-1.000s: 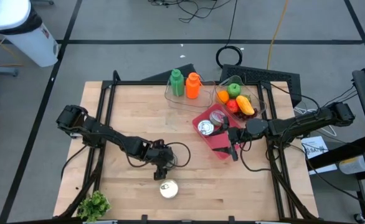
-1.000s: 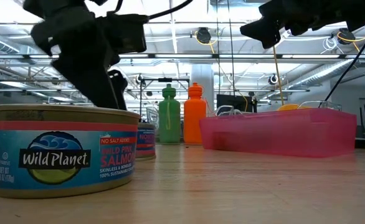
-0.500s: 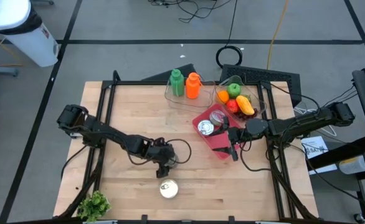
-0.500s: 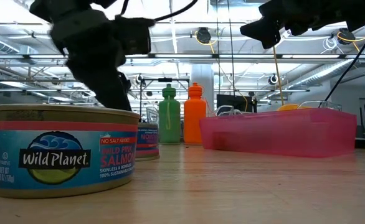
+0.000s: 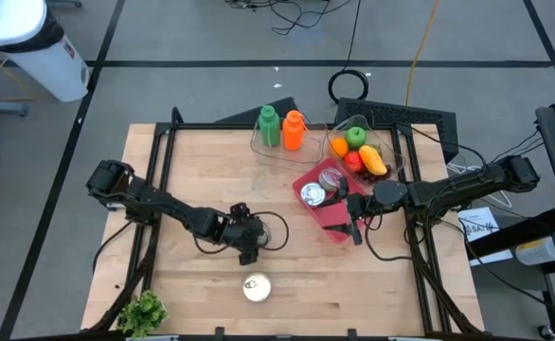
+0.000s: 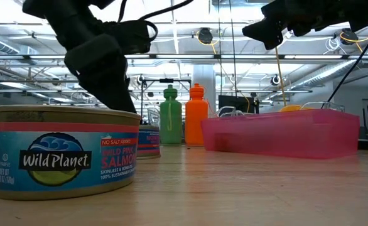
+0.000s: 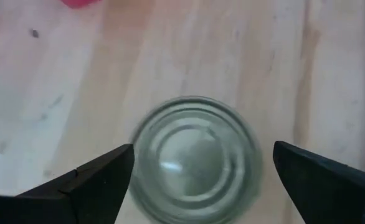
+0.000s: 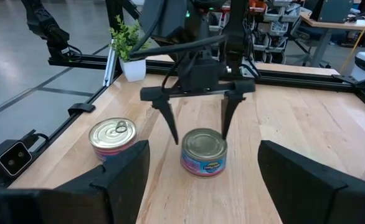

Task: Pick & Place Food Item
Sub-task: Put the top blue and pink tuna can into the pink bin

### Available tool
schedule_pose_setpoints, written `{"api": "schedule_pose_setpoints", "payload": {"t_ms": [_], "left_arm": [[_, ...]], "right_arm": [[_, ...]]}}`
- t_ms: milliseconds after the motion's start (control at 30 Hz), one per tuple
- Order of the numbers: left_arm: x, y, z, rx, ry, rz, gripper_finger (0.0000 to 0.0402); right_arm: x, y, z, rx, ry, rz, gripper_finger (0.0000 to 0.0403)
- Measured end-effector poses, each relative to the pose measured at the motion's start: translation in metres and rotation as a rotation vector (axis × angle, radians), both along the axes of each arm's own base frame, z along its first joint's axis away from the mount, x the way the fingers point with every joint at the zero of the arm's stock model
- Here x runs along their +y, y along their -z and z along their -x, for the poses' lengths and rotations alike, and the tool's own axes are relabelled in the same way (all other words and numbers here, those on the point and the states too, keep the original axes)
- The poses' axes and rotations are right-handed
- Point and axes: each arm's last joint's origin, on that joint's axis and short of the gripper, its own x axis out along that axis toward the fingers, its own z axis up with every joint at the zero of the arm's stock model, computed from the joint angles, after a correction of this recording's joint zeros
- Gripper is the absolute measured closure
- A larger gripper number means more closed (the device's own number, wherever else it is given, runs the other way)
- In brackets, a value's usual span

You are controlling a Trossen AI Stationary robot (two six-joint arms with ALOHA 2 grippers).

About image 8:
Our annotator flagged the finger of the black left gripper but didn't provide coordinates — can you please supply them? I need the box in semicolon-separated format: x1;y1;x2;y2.
151;95;180;146
220;90;246;141

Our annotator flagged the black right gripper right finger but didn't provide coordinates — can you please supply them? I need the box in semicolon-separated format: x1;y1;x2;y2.
257;139;365;224

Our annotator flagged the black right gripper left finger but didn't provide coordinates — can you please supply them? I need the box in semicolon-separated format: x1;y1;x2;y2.
0;139;151;224

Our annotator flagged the blue salmon tin can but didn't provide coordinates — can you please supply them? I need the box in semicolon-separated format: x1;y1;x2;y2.
179;128;229;179
88;117;138;163

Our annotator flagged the green leafy lettuce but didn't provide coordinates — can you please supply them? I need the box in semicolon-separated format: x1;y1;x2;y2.
108;14;151;83

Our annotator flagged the silver aluminium extrusion bar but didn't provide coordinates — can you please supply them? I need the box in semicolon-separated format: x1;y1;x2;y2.
102;39;118;88

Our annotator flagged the small black table clip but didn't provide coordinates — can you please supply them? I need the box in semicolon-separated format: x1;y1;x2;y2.
67;103;97;117

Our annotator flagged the storage bin shelf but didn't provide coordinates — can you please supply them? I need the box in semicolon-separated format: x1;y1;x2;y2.
250;0;310;63

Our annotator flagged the wooden desk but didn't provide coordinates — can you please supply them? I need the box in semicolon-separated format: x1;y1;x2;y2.
300;11;365;68

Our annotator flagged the grey equipment case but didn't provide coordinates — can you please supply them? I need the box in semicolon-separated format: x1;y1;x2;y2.
309;0;355;24

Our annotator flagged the black metal table frame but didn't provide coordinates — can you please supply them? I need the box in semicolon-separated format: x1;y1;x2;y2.
0;0;365;189

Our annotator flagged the table-level camera box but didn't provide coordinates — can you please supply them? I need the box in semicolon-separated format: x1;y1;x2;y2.
0;138;37;189

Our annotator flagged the yellow cable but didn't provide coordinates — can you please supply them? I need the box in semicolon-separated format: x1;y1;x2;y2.
339;0;365;74

